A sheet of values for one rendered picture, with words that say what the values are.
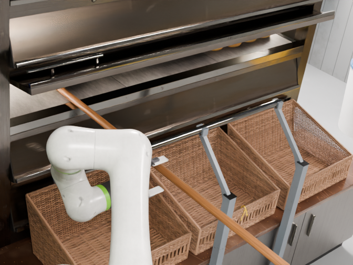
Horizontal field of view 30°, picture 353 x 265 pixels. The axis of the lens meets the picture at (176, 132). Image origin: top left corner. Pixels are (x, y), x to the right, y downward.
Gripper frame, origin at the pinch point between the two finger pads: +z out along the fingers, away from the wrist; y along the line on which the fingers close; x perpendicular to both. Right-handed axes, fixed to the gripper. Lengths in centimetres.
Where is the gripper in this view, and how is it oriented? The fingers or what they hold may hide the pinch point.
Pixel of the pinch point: (161, 174)
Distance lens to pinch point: 241.2
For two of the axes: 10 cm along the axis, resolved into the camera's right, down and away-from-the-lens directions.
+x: 6.5, 4.7, -6.0
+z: 7.5, -2.6, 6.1
